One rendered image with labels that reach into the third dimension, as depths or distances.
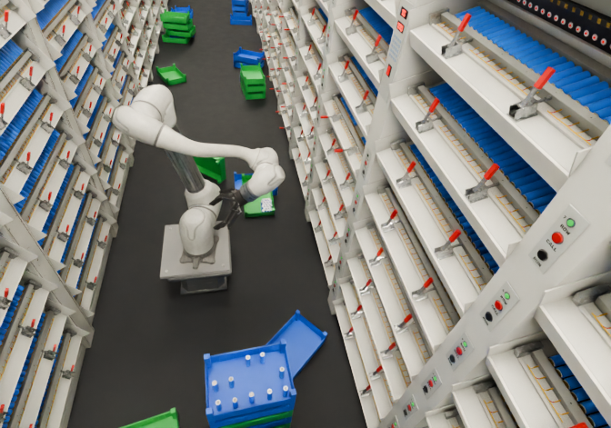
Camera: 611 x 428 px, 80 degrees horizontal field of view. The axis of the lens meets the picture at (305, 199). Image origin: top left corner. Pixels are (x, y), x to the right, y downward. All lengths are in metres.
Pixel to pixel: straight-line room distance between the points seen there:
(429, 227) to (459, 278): 0.16
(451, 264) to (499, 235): 0.21
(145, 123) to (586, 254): 1.40
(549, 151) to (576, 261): 0.17
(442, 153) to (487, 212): 0.21
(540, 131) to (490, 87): 0.16
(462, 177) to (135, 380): 1.67
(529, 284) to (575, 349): 0.11
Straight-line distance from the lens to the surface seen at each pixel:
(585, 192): 0.65
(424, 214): 1.07
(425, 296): 1.14
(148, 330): 2.11
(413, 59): 1.14
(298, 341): 2.00
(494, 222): 0.83
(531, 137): 0.72
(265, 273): 2.20
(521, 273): 0.76
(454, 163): 0.94
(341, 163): 1.82
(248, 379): 1.50
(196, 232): 1.84
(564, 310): 0.75
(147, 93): 1.69
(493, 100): 0.80
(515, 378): 0.89
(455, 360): 1.00
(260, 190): 1.60
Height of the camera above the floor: 1.81
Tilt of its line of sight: 43 degrees down
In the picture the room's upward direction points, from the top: 7 degrees clockwise
